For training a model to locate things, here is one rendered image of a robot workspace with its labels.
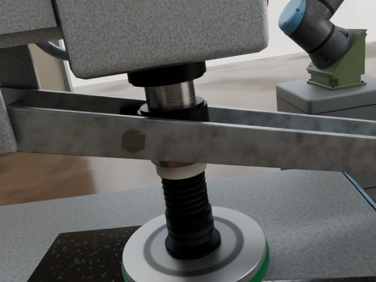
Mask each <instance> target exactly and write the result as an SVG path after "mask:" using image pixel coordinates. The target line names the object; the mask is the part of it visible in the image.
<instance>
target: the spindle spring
mask: <svg viewBox="0 0 376 282"><path fill-rule="evenodd" d="M161 179H162V181H161V183H162V188H163V194H164V199H165V201H166V210H167V212H168V214H169V215H171V216H174V217H190V216H193V215H196V214H198V213H200V212H201V211H203V210H204V209H205V208H206V207H207V206H208V204H209V201H208V193H207V188H206V182H205V171H203V172H202V173H200V174H198V175H196V176H193V177H189V178H184V179H179V180H170V179H165V178H161ZM189 180H190V181H189ZM184 181H187V182H184ZM172 182H182V183H172ZM185 187H187V188H185ZM181 188H184V189H181ZM192 191H193V192H192ZM189 192H190V193H189ZM186 193H188V194H186ZM174 194H183V195H174ZM191 198H192V199H191ZM187 199H188V200H187ZM177 200H181V201H177ZM184 205H186V206H184Z"/></svg>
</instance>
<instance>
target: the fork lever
mask: <svg viewBox="0 0 376 282"><path fill-rule="evenodd" d="M0 90H1V93H2V97H3V100H4V104H5V106H6V110H7V113H8V117H9V119H10V123H11V126H12V130H13V133H14V135H15V139H16V142H17V146H18V150H17V152H27V153H45V154H63V155H73V156H90V157H108V158H126V159H144V160H154V161H171V162H189V163H207V164H217V165H235V166H252V167H270V168H288V169H298V170H315V171H333V172H351V173H369V174H376V121H374V120H362V119H350V118H343V117H332V116H320V115H308V114H296V113H290V112H278V111H266V110H255V109H243V108H236V107H224V106H213V105H208V112H209V121H210V122H203V121H190V120H176V119H164V118H156V117H143V116H130V115H121V114H120V108H121V107H125V106H131V105H138V104H144V103H147V101H146V99H141V98H129V97H117V96H105V95H94V94H87V93H75V92H64V91H52V90H40V89H34V88H22V87H10V86H0Z"/></svg>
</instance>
